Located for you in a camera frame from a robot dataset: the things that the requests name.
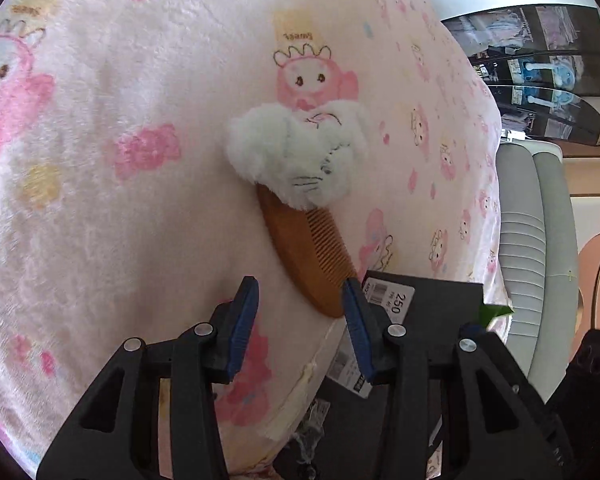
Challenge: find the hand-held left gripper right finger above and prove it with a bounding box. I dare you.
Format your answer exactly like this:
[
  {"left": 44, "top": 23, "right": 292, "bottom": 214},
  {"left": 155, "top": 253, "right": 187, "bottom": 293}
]
[{"left": 342, "top": 279, "right": 576, "bottom": 480}]

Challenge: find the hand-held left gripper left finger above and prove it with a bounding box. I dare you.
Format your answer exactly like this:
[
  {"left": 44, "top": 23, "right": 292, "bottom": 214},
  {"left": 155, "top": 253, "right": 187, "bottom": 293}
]
[{"left": 36, "top": 276, "right": 259, "bottom": 480}]

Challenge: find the black cardboard box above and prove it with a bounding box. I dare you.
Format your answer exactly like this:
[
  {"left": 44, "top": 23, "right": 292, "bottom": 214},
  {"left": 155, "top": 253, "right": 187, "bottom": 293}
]
[{"left": 274, "top": 270, "right": 486, "bottom": 480}]

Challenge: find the brown wooden comb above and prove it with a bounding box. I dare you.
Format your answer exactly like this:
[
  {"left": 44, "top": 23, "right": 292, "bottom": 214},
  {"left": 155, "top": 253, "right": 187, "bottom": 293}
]
[{"left": 256, "top": 182, "right": 358, "bottom": 319}]

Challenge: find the white plush cat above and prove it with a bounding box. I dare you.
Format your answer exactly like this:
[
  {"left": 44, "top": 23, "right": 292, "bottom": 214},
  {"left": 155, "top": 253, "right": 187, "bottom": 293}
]
[{"left": 225, "top": 100, "right": 371, "bottom": 211}]

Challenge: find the clear plastic wrapper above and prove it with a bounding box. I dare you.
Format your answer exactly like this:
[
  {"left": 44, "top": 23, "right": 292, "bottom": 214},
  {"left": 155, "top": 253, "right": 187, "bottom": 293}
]
[{"left": 291, "top": 399, "right": 332, "bottom": 467}]

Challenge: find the green packet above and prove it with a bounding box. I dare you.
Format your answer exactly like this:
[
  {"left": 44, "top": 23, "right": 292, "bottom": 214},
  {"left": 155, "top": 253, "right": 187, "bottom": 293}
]
[{"left": 477, "top": 304, "right": 514, "bottom": 332}]

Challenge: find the grey padded chair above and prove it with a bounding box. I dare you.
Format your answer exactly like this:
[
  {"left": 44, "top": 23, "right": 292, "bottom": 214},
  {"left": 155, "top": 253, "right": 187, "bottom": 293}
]
[{"left": 494, "top": 141, "right": 579, "bottom": 403}]

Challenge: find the pink cartoon printed blanket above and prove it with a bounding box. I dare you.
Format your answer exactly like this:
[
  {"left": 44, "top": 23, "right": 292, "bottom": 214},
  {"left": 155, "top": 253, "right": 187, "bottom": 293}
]
[{"left": 0, "top": 0, "right": 511, "bottom": 480}]

